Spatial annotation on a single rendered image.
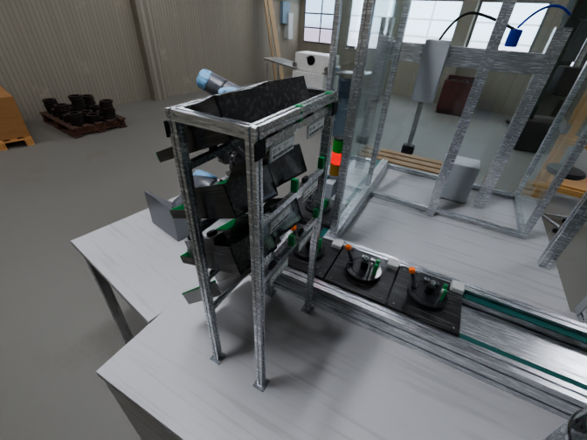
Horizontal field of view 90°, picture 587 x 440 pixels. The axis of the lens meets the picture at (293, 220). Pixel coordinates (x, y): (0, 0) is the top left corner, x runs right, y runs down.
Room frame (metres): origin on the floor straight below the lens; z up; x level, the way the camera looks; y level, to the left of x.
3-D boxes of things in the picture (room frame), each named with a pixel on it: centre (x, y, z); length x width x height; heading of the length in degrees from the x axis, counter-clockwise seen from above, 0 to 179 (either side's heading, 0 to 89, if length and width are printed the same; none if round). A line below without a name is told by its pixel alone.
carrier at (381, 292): (0.86, -0.29, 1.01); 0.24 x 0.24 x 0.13; 64
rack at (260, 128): (0.64, 0.07, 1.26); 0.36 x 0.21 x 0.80; 154
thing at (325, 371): (0.82, -0.37, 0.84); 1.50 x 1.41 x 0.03; 154
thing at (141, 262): (1.22, 0.52, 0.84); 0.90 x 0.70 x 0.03; 143
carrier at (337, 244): (0.97, -0.07, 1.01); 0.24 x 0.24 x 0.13; 64
